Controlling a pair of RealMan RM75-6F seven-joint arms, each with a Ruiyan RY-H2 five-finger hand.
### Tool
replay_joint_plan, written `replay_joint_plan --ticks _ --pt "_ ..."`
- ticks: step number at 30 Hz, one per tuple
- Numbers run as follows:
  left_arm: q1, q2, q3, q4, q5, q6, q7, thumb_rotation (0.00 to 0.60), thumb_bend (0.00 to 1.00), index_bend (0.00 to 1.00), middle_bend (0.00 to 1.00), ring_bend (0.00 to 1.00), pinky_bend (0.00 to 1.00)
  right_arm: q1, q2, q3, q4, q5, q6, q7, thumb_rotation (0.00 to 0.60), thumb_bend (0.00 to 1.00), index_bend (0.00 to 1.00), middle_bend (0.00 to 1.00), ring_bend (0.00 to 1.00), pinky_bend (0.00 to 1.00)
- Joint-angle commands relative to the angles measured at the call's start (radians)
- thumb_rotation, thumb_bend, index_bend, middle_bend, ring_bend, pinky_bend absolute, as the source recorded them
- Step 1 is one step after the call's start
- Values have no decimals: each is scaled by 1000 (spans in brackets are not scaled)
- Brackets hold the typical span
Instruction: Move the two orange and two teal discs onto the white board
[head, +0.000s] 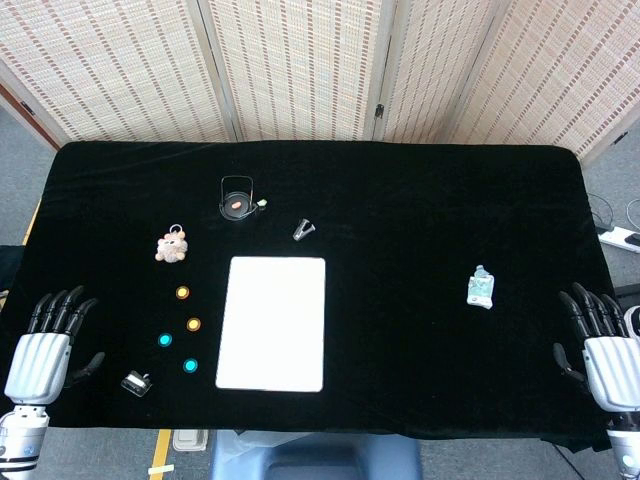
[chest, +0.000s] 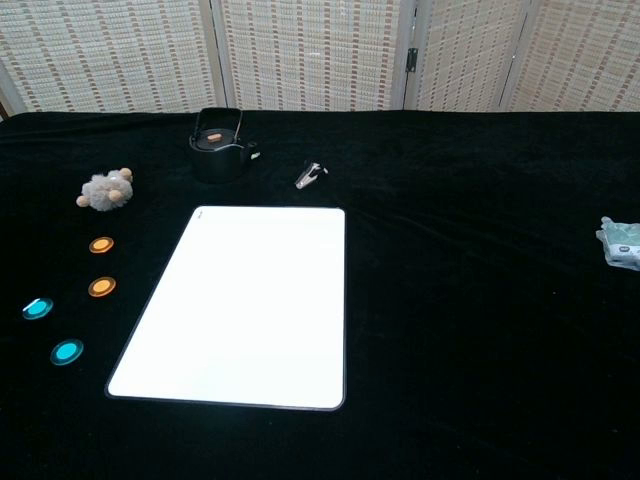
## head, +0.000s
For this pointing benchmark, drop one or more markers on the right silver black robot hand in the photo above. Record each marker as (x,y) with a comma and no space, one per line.
(612,370)

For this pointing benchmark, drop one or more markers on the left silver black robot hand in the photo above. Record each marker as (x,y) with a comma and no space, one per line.
(37,367)

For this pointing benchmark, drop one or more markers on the cyan disc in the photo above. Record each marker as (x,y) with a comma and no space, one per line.
(165,340)
(190,365)

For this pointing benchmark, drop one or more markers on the orange disc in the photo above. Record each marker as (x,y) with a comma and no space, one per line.
(193,324)
(183,292)

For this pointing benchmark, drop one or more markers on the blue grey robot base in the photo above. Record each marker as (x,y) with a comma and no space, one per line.
(320,457)

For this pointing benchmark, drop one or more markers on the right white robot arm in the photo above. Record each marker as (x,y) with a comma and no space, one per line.
(625,445)

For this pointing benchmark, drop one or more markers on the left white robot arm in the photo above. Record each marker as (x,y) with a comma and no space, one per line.
(20,435)

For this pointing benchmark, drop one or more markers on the black silver binder clip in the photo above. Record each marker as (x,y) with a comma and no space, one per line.
(135,382)

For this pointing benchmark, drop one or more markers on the white power strip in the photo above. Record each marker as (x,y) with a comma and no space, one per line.
(622,239)

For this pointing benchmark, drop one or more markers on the green white tissue pack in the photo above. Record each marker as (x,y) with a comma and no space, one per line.
(481,290)

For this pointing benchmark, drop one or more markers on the white plastic floor box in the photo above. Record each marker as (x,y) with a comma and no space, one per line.
(190,440)

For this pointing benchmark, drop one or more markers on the white magnetic board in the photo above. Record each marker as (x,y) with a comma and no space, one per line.
(272,325)

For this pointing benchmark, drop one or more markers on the black velvet tablecloth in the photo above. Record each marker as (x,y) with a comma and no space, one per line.
(400,225)

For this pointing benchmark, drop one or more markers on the small metal clip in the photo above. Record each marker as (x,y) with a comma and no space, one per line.
(304,231)

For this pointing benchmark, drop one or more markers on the woven bamboo folding screen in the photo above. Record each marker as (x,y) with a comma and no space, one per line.
(300,65)

